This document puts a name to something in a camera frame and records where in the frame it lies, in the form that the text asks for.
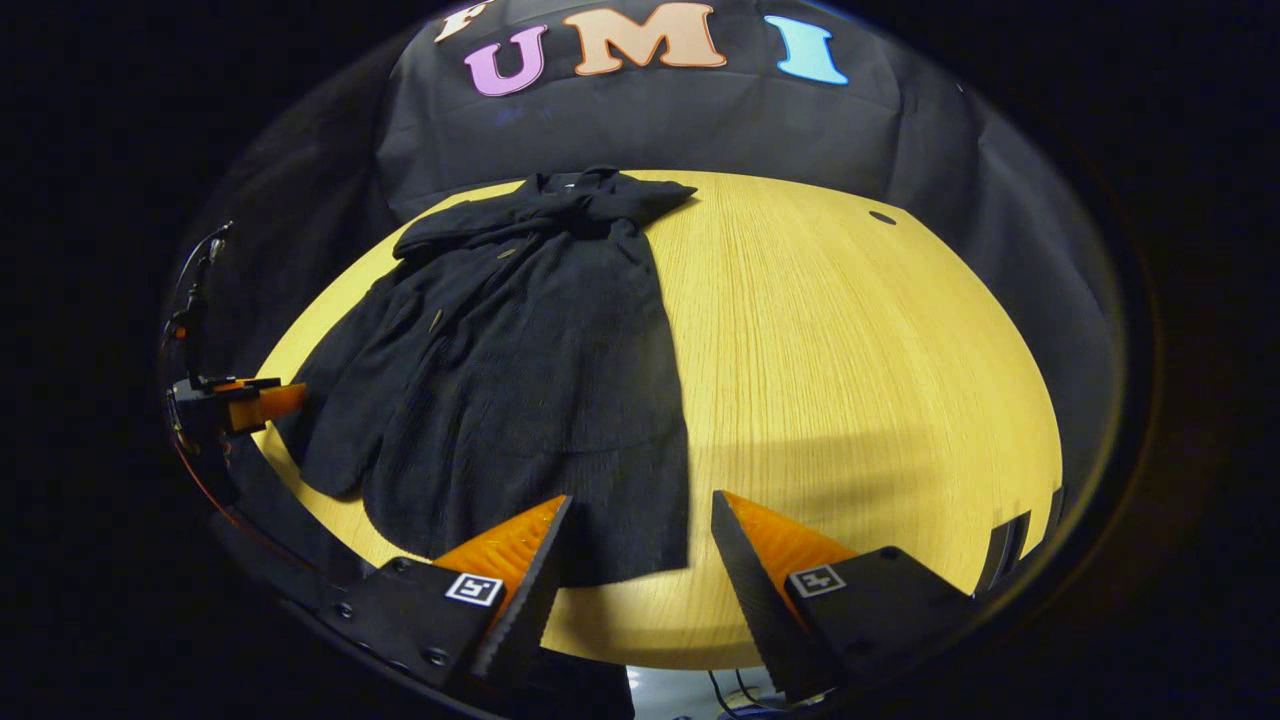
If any black backdrop cloth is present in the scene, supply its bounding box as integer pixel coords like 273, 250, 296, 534
200, 0, 1116, 471

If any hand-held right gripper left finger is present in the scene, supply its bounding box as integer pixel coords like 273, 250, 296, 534
320, 493, 576, 701

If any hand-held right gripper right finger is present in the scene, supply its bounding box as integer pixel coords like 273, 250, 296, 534
710, 490, 976, 706

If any black button shirt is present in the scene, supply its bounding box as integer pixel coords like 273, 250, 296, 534
275, 165, 699, 589

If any black cable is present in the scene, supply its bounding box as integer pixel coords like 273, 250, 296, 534
708, 668, 791, 716

